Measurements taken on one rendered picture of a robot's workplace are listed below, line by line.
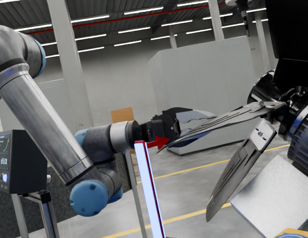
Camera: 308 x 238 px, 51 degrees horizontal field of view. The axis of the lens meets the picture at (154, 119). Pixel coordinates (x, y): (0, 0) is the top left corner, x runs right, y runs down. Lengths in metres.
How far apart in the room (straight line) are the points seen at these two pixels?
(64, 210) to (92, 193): 1.82
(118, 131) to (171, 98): 6.03
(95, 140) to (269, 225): 0.43
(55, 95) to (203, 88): 3.01
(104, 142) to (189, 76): 6.18
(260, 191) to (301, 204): 0.08
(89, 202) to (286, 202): 0.40
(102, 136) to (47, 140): 0.15
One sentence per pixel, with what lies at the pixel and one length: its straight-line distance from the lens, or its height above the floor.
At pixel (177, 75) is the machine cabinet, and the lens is 6.87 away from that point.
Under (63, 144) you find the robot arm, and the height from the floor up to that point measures 1.20.
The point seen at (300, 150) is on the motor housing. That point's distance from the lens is 0.74.
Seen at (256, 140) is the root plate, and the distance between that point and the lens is 0.89.
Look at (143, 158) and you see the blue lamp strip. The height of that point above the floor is 1.16.
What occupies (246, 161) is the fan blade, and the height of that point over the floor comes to 1.05.
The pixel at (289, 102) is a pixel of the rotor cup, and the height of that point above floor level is 1.18.
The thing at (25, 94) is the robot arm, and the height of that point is 1.32.
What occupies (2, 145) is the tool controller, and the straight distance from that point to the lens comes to 1.14.
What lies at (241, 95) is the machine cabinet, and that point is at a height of 1.00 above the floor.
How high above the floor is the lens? 1.25
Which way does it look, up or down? 3 degrees down
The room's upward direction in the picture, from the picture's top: 12 degrees counter-clockwise
